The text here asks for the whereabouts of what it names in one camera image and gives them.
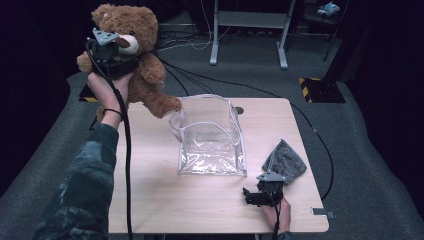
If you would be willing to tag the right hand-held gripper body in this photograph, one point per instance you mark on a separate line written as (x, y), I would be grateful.
(271, 191)

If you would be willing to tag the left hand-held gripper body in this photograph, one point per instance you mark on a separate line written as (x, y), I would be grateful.
(103, 56)

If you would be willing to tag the brown teddy bear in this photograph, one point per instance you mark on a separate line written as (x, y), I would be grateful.
(143, 76)

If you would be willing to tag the grey speckled cloth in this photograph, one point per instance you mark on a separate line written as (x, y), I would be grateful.
(286, 163)

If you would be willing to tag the clear plastic bag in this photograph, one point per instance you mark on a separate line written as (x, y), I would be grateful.
(210, 150)

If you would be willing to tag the person's right hand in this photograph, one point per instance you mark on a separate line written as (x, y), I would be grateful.
(280, 218)

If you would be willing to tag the person's left hand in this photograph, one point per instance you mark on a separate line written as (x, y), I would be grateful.
(108, 91)

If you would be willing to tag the black striped stand base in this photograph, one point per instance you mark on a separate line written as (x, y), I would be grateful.
(85, 95)
(325, 91)

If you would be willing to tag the grey tape tab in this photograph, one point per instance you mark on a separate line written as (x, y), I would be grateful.
(321, 211)

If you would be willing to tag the dark curtain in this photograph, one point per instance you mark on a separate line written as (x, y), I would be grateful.
(26, 83)
(393, 83)

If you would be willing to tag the round black table grommet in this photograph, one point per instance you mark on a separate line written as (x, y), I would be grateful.
(240, 110)

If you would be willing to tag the dark shelf cart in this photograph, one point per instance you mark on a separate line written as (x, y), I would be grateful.
(320, 23)

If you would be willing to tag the blue and white item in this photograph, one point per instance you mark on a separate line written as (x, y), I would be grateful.
(328, 8)

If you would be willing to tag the white metal desk frame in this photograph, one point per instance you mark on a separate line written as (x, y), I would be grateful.
(250, 19)

